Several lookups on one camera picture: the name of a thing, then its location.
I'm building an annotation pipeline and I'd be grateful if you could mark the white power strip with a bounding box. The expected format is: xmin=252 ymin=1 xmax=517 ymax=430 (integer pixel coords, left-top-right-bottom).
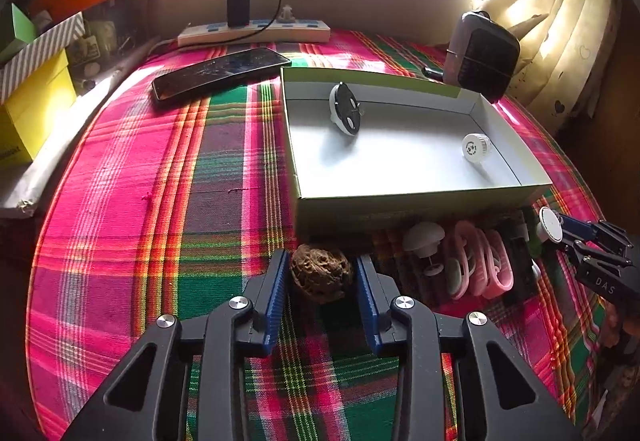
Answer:
xmin=177 ymin=20 xmax=332 ymax=47

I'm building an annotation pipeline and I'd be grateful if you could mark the brown wrinkled walnut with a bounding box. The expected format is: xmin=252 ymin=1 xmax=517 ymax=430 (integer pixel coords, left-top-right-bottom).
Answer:
xmin=291 ymin=243 xmax=356 ymax=305

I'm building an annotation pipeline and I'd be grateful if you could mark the black charger plug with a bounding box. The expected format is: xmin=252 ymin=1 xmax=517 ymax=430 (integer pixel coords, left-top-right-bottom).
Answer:
xmin=226 ymin=0 xmax=251 ymax=28

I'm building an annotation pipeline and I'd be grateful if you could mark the grey striped box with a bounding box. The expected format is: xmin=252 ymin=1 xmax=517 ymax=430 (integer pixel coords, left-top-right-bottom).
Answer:
xmin=0 ymin=12 xmax=86 ymax=104

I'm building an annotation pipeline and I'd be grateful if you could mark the black smartphone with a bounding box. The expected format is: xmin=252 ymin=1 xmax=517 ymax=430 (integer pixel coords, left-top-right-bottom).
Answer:
xmin=151 ymin=47 xmax=292 ymax=108

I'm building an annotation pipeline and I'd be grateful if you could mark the grey portable heater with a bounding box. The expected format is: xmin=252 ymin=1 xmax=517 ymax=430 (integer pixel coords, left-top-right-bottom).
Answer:
xmin=444 ymin=11 xmax=521 ymax=103

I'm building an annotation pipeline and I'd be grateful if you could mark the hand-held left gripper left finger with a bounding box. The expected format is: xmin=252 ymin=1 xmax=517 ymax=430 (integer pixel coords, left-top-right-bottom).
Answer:
xmin=60 ymin=248 xmax=293 ymax=441

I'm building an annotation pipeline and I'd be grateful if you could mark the white mushroom shaped hook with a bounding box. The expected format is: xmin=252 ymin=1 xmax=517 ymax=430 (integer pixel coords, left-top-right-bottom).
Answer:
xmin=402 ymin=222 xmax=446 ymax=277

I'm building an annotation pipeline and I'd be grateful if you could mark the white ribbed cap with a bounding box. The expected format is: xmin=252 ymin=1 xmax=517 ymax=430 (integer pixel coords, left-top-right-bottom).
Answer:
xmin=461 ymin=133 xmax=488 ymax=164

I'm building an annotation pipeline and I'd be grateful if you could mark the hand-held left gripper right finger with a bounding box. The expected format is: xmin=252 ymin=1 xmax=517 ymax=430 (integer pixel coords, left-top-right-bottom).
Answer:
xmin=356 ymin=253 xmax=583 ymax=441

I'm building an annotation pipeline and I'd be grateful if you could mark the shallow cardboard box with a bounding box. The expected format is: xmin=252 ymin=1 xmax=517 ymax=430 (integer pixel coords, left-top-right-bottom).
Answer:
xmin=280 ymin=66 xmax=553 ymax=239

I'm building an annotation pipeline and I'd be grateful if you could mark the white and green spool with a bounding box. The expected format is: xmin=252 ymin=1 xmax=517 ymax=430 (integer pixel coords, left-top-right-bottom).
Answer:
xmin=527 ymin=206 xmax=563 ymax=254

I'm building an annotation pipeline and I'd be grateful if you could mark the person's right hand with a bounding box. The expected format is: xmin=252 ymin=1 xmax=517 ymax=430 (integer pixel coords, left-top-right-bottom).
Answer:
xmin=600 ymin=303 xmax=640 ymax=399

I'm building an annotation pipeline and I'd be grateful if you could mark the black and white oval gadget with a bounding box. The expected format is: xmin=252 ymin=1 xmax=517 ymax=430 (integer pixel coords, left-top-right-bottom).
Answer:
xmin=329 ymin=82 xmax=363 ymax=136

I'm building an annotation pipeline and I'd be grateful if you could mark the cream plastic hook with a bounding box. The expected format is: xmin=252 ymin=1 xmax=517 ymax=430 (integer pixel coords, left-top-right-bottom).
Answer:
xmin=446 ymin=257 xmax=471 ymax=298

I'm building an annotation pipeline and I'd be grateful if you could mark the cream heart print curtain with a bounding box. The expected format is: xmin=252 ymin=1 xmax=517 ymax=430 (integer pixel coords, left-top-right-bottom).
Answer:
xmin=482 ymin=0 xmax=623 ymax=132

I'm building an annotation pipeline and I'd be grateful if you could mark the plaid pink green tablecloth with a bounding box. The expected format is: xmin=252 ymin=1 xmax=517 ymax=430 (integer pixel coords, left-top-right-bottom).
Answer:
xmin=25 ymin=28 xmax=608 ymax=441

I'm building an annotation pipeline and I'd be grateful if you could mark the black rectangular holder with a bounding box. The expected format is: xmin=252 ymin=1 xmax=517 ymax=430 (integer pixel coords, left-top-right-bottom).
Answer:
xmin=502 ymin=211 xmax=541 ymax=307

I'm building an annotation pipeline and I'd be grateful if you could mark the pink hair clip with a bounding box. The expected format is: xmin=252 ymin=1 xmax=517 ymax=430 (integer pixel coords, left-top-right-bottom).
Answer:
xmin=452 ymin=220 xmax=493 ymax=298
xmin=482 ymin=227 xmax=516 ymax=299

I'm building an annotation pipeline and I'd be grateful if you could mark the yellow box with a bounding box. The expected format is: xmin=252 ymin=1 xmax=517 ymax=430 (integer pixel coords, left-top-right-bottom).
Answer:
xmin=0 ymin=48 xmax=78 ymax=164

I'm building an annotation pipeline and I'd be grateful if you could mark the small patterned tin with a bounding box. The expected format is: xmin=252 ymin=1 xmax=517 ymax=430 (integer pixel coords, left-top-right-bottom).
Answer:
xmin=67 ymin=21 xmax=118 ymax=67

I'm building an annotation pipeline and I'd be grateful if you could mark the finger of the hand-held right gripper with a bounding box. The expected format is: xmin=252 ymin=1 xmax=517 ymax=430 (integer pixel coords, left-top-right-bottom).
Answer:
xmin=559 ymin=214 xmax=632 ymax=247
xmin=565 ymin=233 xmax=640 ymax=273

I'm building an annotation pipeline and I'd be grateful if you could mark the green card box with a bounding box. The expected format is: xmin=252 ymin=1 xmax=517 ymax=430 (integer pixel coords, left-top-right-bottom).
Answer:
xmin=0 ymin=2 xmax=38 ymax=64

